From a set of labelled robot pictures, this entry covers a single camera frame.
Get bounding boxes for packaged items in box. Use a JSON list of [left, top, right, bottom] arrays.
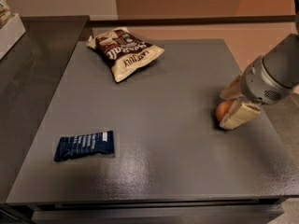
[[0, 0, 11, 28]]

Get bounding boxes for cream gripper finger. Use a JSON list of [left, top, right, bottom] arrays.
[[220, 75, 243, 100], [220, 97, 262, 130]]

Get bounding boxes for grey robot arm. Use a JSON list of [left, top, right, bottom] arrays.
[[215, 34, 299, 130]]

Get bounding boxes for orange fruit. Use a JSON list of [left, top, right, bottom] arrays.
[[215, 100, 234, 122]]

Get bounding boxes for brown and cream chip bag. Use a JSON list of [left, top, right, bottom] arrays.
[[87, 27, 164, 83]]

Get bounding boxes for dark blue snack bar wrapper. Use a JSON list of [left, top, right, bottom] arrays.
[[54, 131, 115, 162]]

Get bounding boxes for white box on counter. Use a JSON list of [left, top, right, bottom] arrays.
[[0, 13, 26, 60]]

